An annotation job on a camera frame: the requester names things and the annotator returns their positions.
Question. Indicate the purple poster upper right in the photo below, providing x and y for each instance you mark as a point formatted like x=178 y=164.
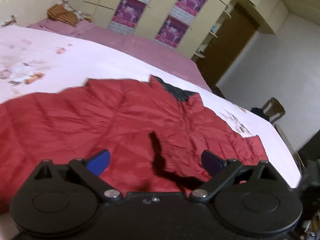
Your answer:
x=187 y=10

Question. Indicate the wooden chair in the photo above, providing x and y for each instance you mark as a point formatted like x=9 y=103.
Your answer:
x=273 y=110

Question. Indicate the brown wooden door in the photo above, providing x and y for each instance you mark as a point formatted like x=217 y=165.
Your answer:
x=225 y=47

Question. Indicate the mauve quilted blanket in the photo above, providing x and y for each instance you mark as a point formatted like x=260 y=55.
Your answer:
x=141 y=48

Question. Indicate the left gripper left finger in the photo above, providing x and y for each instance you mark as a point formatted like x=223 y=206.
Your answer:
x=89 y=170

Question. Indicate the purple poster lower left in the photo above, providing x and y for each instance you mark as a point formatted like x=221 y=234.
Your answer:
x=126 y=16

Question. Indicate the purple poster lower right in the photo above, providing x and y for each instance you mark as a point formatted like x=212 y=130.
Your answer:
x=171 y=32

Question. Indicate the orange patterned pillow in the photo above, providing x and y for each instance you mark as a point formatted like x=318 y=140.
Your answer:
x=59 y=13

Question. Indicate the pink floral bed sheet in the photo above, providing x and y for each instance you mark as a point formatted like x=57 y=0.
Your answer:
x=53 y=203

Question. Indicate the cream curved headboard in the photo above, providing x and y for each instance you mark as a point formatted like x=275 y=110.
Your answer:
x=27 y=0

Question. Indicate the red puffer jacket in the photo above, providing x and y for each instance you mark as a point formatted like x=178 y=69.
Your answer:
x=155 y=139

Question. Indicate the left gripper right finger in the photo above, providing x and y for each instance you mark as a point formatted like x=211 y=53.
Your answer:
x=222 y=172

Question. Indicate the cream wardrobe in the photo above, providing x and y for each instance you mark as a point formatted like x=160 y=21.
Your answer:
x=270 y=14

